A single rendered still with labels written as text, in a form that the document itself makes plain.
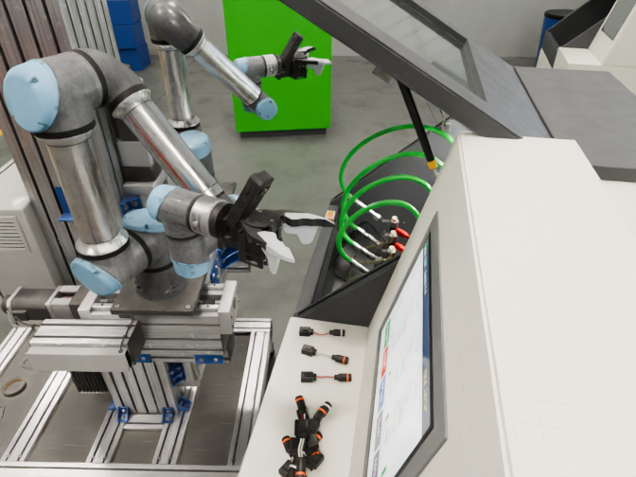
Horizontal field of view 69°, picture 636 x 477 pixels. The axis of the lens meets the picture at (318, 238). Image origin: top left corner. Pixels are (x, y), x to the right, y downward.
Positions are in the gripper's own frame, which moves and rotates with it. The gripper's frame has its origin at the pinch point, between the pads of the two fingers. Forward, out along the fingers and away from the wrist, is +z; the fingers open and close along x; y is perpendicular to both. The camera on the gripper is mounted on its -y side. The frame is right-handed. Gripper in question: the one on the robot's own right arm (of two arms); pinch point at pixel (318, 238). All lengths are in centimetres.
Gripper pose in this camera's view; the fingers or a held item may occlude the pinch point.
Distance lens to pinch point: 78.2
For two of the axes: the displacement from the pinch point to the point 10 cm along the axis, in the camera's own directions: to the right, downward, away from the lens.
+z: 8.9, 2.6, -3.7
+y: -0.6, 8.8, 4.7
